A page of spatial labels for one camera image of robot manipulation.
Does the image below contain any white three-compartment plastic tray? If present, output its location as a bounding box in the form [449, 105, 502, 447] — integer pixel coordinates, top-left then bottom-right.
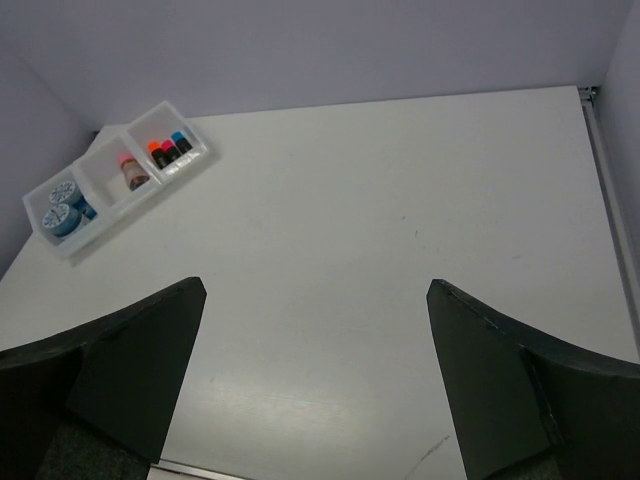
[23, 101, 217, 260]

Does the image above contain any pink glitter jar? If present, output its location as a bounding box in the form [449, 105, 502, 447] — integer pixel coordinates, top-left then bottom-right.
[118, 154, 150, 191]

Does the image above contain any blue paint jar with label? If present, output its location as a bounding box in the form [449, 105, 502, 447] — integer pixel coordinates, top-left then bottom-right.
[40, 202, 97, 239]

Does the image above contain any blue highlighter marker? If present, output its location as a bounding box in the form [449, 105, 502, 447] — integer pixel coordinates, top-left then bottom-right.
[171, 131, 193, 154]

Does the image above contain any orange highlighter marker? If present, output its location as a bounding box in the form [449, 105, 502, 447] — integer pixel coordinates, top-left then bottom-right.
[147, 141, 169, 170]

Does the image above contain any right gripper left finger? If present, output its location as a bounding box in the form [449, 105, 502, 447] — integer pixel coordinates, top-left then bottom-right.
[1, 277, 207, 479]

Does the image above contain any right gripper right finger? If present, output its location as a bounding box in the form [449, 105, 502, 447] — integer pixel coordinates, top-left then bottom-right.
[426, 279, 639, 479]

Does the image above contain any pink highlighter marker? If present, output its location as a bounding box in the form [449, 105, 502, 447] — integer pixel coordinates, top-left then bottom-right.
[161, 140, 182, 163]

